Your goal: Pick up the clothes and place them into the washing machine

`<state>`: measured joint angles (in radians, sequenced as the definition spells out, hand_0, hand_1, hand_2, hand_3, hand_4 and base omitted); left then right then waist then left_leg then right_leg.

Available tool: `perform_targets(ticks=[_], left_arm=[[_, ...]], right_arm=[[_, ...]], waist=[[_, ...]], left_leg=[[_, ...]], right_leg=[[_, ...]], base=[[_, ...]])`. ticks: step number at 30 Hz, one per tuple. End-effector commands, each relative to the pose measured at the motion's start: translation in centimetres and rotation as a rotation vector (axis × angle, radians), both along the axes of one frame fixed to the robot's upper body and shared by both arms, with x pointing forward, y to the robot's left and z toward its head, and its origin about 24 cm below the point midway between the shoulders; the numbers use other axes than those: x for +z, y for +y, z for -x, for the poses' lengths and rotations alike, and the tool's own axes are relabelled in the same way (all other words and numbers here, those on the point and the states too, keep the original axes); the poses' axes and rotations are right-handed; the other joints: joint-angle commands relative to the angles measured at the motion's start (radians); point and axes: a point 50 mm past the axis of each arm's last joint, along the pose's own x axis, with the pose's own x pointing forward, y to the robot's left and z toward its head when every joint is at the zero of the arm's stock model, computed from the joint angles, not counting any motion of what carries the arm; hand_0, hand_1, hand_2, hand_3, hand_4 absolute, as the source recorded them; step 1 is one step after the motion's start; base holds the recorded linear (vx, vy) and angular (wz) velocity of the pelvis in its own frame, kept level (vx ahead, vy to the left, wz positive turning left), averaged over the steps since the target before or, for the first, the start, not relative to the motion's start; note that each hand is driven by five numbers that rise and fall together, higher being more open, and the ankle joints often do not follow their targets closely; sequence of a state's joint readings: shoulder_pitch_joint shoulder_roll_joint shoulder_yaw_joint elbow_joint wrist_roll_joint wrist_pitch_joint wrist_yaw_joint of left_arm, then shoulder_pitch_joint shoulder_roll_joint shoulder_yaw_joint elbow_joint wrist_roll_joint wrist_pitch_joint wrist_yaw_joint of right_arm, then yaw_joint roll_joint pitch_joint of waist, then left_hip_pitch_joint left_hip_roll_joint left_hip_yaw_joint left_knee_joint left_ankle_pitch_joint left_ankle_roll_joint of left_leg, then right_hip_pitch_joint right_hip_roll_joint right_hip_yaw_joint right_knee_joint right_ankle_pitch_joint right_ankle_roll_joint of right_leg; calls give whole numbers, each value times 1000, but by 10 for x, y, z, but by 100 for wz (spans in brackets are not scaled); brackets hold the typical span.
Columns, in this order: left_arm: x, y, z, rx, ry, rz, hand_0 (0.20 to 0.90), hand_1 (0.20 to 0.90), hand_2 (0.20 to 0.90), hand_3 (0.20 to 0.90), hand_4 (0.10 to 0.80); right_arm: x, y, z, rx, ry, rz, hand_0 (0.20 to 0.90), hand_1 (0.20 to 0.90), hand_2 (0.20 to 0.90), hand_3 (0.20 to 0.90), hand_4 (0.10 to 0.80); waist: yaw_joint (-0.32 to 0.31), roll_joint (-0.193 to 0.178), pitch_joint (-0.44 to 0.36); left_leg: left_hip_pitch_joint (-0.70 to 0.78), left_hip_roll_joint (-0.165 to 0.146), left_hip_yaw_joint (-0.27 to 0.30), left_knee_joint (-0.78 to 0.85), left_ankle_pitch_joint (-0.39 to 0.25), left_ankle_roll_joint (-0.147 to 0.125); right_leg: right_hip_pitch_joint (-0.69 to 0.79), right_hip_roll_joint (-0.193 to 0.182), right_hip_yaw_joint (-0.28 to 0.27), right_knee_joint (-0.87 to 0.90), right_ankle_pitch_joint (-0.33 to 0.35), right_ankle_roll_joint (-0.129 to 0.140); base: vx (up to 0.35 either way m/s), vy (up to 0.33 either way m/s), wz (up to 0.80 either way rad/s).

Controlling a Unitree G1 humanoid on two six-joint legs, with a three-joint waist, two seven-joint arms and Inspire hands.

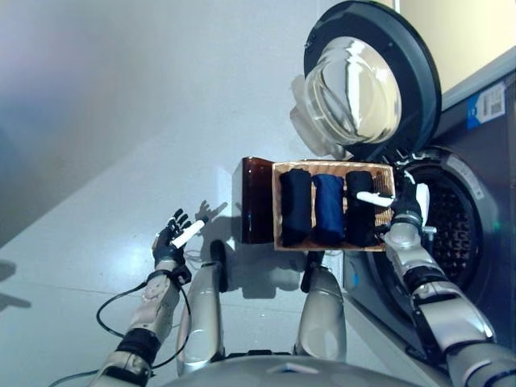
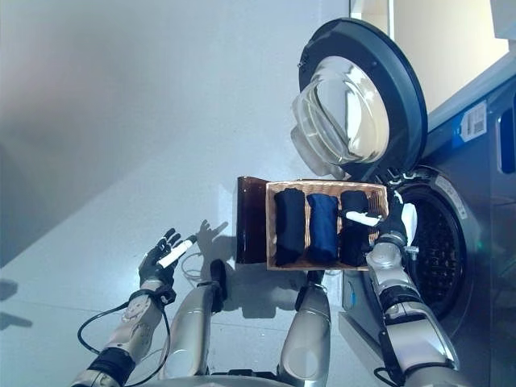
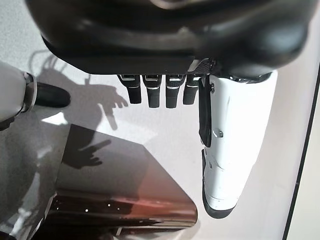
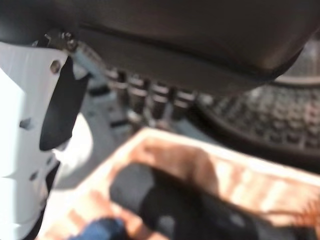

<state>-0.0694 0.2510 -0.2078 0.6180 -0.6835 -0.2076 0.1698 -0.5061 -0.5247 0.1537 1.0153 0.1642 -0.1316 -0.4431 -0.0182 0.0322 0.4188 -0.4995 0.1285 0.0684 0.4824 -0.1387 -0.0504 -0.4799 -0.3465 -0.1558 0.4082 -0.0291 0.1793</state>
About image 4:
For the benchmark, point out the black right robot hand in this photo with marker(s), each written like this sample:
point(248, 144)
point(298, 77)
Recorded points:
point(175, 30)

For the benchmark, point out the black cloth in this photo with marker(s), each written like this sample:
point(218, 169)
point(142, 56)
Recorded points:
point(187, 205)

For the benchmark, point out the blue cloth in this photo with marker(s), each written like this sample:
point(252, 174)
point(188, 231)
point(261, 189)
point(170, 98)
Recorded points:
point(105, 230)

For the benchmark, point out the grey washing machine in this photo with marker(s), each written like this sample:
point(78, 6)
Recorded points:
point(275, 120)

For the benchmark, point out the rectangular wicker basket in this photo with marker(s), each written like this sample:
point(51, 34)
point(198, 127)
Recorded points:
point(250, 180)

